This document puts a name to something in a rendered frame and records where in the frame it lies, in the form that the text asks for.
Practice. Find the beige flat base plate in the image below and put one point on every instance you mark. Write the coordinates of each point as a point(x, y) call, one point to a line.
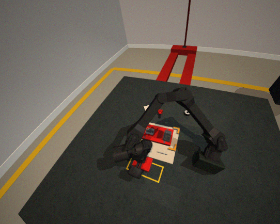
point(163, 152)

